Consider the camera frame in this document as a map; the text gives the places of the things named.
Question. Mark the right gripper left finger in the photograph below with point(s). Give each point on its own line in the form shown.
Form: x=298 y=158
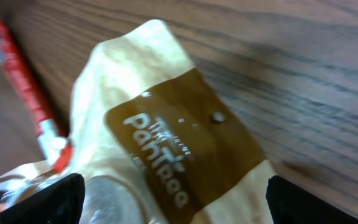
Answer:
x=59 y=203

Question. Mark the red snack stick packet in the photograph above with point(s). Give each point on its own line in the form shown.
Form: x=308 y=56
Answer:
x=52 y=139

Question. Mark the beige dog bone treat bag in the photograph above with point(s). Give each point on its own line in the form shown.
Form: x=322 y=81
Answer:
x=152 y=141

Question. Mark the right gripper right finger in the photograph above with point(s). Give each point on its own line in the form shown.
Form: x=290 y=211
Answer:
x=290 y=204

